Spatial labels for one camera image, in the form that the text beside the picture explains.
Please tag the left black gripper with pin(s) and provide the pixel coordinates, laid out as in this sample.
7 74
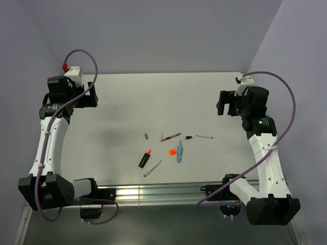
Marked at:
88 100

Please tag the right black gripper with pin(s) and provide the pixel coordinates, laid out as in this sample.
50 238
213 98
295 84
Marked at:
228 97

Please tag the blue highlighter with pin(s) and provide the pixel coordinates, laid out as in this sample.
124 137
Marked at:
179 152

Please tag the orange highlighter cap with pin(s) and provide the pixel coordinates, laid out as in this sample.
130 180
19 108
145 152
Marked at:
172 152

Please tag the black orange highlighter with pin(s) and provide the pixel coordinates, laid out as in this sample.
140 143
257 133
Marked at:
144 159

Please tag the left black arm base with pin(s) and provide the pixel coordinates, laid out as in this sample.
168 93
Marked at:
92 206

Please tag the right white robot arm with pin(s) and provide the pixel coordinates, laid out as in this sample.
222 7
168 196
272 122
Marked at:
272 203

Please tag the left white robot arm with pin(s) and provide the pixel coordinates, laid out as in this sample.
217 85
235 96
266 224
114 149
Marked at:
45 187

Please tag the white black pen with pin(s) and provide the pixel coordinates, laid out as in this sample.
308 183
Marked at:
204 136

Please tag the red pen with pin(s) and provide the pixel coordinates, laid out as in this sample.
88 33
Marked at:
170 137

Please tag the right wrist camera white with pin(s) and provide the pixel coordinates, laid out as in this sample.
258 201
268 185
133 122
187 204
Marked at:
243 83

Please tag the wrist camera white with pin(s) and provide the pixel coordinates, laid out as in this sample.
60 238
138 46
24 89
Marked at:
243 83
75 73

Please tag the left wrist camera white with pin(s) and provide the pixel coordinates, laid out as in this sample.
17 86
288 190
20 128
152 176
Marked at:
75 73

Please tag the aluminium rail frame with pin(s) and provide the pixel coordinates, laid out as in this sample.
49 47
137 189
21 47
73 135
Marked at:
155 214

